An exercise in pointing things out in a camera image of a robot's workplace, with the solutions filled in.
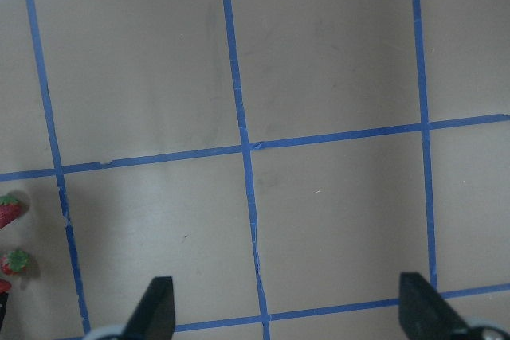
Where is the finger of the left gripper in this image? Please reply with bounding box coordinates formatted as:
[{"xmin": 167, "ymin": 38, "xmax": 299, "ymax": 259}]
[{"xmin": 0, "ymin": 292, "xmax": 9, "ymax": 328}]

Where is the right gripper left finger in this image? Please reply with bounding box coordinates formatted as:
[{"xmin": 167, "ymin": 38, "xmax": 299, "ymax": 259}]
[{"xmin": 124, "ymin": 276, "xmax": 176, "ymax": 340}]

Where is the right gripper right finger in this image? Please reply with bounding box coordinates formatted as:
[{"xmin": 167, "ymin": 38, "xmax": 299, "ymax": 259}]
[{"xmin": 399, "ymin": 272, "xmax": 469, "ymax": 340}]

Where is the red strawberry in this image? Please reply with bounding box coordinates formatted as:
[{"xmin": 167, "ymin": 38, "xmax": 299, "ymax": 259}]
[
  {"xmin": 1, "ymin": 249, "xmax": 30, "ymax": 276},
  {"xmin": 0, "ymin": 195, "xmax": 22, "ymax": 229},
  {"xmin": 0, "ymin": 279, "xmax": 12, "ymax": 294}
]

